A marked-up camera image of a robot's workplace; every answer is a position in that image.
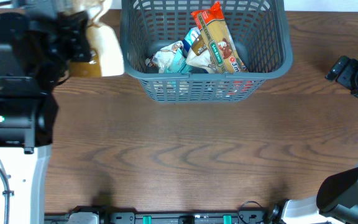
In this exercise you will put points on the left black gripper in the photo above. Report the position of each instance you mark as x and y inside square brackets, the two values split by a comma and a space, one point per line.
[74, 33]

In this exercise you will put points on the beige snack pouch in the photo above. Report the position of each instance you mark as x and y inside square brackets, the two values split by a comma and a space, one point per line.
[106, 55]
[199, 56]
[160, 58]

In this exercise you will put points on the teal wipes packet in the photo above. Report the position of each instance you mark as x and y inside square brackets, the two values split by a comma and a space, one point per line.
[177, 63]

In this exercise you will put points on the orange spaghetti packet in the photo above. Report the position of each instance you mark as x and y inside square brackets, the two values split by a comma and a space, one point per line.
[218, 41]

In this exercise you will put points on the blue tissue multipack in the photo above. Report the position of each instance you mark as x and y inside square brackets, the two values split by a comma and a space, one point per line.
[191, 36]

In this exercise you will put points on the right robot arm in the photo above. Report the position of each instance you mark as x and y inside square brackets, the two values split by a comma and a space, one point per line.
[337, 197]

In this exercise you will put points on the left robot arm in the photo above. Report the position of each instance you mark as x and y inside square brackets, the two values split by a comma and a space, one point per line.
[26, 137]

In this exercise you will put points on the grey plastic basket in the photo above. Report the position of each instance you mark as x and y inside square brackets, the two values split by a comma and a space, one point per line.
[259, 29]

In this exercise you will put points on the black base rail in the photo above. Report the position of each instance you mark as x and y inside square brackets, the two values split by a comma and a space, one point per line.
[252, 215]

